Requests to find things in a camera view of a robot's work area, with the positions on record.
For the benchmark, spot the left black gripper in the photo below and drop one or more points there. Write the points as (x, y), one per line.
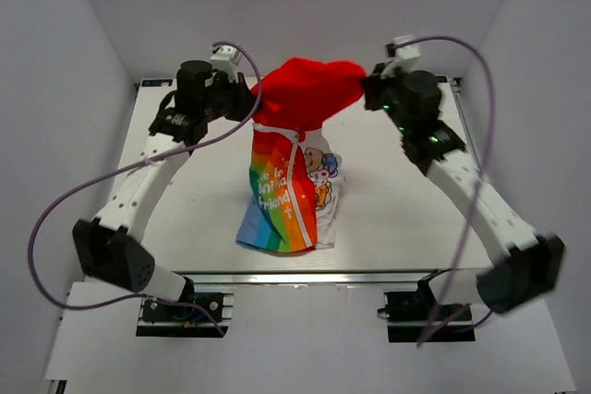
(246, 99)

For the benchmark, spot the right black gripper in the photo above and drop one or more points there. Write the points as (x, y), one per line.
(373, 84)

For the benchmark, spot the colourful children's zip jacket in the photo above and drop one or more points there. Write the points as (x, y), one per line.
(295, 177)

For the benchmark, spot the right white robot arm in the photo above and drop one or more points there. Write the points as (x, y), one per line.
(525, 264)

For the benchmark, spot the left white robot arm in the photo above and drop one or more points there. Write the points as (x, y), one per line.
(109, 246)

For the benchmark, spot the left blue corner label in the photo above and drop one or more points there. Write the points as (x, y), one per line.
(157, 83)

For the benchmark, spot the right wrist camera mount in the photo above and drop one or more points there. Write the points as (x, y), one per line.
(402, 54)

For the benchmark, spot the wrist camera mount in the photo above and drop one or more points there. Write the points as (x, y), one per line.
(402, 54)
(226, 57)

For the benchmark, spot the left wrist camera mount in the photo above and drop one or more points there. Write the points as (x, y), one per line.
(226, 57)

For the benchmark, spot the aluminium front rail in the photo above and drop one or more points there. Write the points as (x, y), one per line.
(293, 278)

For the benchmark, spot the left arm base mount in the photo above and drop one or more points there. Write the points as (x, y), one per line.
(206, 316)

